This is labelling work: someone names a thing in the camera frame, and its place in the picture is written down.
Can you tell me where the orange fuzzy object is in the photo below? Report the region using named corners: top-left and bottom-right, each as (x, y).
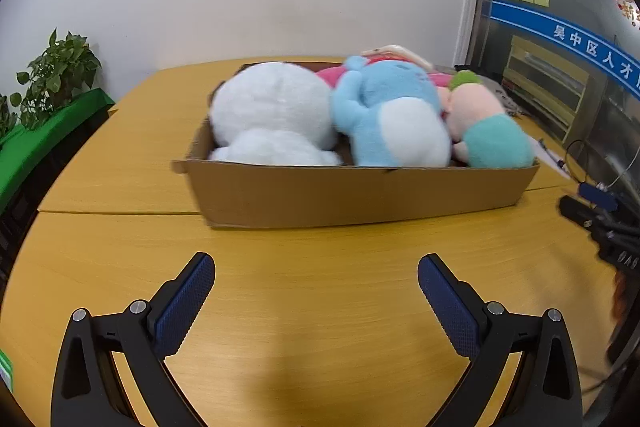
top-left (606, 269), bottom-right (632, 365)

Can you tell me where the blue banner strip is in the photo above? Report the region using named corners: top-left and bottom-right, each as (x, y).
top-left (489, 0), bottom-right (640, 100)

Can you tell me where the white plush toy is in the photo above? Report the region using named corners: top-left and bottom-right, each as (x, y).
top-left (207, 62), bottom-right (343, 166)

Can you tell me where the black cable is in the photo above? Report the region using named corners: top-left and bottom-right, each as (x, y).
top-left (539, 138), bottom-right (608, 188)

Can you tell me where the pink plush toy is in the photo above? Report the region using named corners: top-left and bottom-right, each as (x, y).
top-left (316, 44), bottom-right (453, 92)

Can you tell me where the green cloth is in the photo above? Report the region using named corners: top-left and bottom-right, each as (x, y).
top-left (0, 88), bottom-right (116, 212)

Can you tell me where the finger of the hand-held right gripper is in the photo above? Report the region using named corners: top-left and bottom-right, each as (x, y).
top-left (558, 195), bottom-right (640, 269)
top-left (579, 183), bottom-right (640, 228)

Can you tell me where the small doll with teal body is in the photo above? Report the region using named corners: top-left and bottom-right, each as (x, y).
top-left (440, 70), bottom-right (536, 169)

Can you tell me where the green potted plant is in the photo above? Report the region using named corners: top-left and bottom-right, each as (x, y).
top-left (0, 28), bottom-right (102, 138)

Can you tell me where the blue plush toy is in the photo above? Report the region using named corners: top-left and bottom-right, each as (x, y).
top-left (330, 55), bottom-right (452, 168)

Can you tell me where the grey cloth bag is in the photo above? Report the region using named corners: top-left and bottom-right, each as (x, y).
top-left (435, 64), bottom-right (523, 118)

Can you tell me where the shelf behind glass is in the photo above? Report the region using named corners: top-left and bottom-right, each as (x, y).
top-left (501, 34), bottom-right (591, 142)

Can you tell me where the white paper sheet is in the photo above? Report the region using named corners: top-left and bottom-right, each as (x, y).
top-left (530, 137), bottom-right (573, 180)

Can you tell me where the thin grey wire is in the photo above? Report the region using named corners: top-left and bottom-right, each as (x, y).
top-left (597, 159), bottom-right (640, 188)

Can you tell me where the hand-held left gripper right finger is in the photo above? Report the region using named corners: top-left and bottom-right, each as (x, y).
top-left (417, 253), bottom-right (585, 427)

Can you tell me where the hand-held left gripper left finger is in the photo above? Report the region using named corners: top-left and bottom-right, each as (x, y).
top-left (50, 251), bottom-right (217, 427)

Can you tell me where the brown cardboard box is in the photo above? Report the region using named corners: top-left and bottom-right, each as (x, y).
top-left (171, 62), bottom-right (542, 229)

